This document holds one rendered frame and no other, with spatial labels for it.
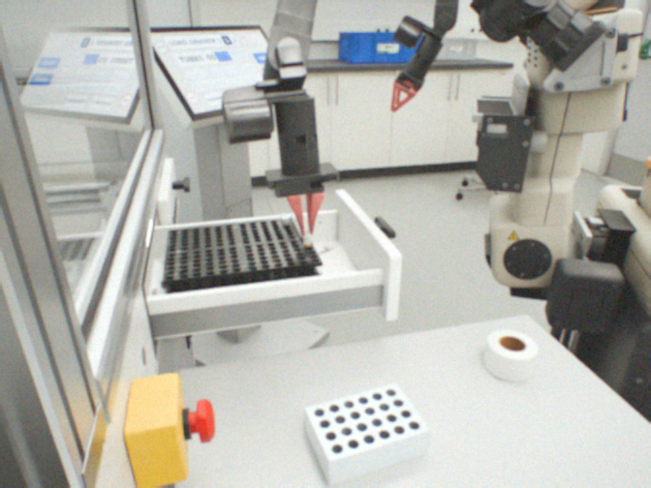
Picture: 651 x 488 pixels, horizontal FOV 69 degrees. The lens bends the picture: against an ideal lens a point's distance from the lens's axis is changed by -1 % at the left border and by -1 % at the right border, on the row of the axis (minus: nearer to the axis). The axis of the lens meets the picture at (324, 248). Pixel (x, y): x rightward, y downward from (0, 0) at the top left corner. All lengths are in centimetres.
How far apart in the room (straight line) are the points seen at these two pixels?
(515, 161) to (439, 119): 310
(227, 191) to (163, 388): 127
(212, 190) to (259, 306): 109
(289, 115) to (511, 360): 45
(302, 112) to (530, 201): 62
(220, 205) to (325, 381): 111
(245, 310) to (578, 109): 78
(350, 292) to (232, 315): 17
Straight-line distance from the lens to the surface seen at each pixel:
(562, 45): 92
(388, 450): 58
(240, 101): 67
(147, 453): 47
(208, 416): 48
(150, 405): 47
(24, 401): 29
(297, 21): 73
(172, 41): 159
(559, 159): 115
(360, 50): 398
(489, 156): 107
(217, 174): 168
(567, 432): 70
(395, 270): 67
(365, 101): 388
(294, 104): 67
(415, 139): 410
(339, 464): 56
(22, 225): 28
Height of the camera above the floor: 122
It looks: 26 degrees down
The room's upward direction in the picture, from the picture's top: straight up
